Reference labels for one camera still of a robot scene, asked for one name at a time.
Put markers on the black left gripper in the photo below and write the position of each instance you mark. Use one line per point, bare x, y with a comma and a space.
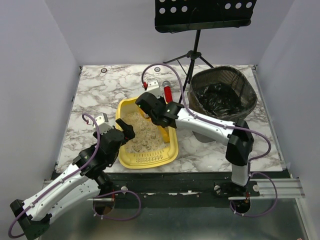
122, 133

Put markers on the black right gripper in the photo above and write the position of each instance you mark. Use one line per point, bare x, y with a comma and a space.
152, 114

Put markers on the yellow and grey litter box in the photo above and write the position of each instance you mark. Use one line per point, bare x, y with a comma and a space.
151, 159

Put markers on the orange litter scoop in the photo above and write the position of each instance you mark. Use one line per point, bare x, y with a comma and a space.
164, 134

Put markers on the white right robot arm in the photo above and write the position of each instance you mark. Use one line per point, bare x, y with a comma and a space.
237, 137

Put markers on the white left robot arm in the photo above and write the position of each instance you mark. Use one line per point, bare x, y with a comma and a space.
83, 179

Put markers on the cat litter granules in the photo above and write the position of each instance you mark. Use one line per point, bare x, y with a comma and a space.
147, 135

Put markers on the grey mesh waste bin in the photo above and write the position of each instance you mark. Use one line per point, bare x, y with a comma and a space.
223, 93

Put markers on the black music stand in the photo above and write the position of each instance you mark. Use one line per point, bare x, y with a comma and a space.
176, 16

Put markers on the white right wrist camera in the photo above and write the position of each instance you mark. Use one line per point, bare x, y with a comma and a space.
153, 87

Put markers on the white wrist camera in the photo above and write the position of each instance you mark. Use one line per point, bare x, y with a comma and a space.
103, 123
153, 87

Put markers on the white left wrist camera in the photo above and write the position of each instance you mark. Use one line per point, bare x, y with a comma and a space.
103, 123

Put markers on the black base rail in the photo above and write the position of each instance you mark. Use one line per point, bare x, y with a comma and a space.
173, 190

